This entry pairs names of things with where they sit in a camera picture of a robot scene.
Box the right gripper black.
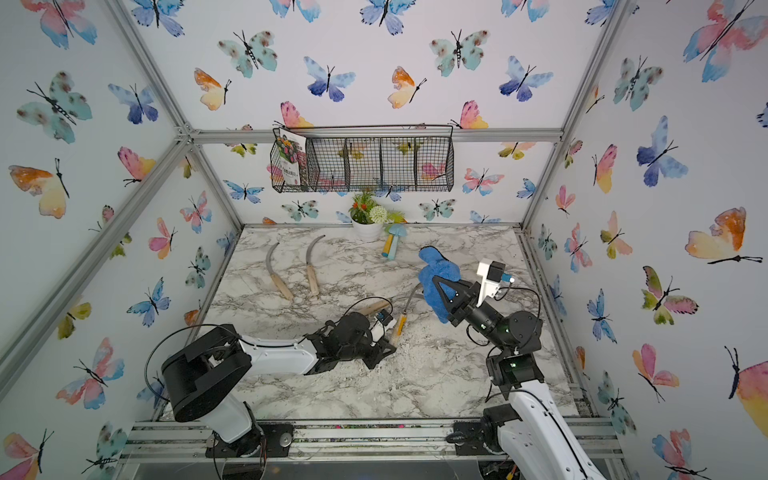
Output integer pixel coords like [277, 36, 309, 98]
[438, 278, 511, 362]

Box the sickle wooden handle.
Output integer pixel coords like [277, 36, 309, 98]
[390, 285, 423, 347]
[265, 241, 295, 302]
[305, 235, 325, 297]
[358, 300, 391, 316]

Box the blue microfiber rag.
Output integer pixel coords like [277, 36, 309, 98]
[418, 246, 461, 324]

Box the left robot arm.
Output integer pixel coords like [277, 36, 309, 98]
[155, 304, 396, 458]

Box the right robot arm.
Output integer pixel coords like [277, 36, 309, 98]
[432, 277, 604, 479]

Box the teal garden trowel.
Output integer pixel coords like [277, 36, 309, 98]
[387, 223, 407, 261]

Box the white pot with plant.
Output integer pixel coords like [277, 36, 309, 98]
[348, 191, 406, 243]

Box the seed packet in basket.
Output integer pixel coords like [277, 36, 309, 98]
[275, 129, 307, 186]

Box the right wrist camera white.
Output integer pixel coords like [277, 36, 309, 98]
[477, 259, 515, 306]

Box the yellow handled garden tool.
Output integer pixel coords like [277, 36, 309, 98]
[382, 234, 394, 258]

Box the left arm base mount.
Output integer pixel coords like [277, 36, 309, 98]
[205, 422, 295, 460]

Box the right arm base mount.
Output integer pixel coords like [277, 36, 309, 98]
[445, 404, 522, 456]

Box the black wire wall basket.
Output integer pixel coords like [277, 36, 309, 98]
[268, 124, 455, 194]

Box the aluminium front rail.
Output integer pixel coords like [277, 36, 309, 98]
[116, 418, 625, 463]

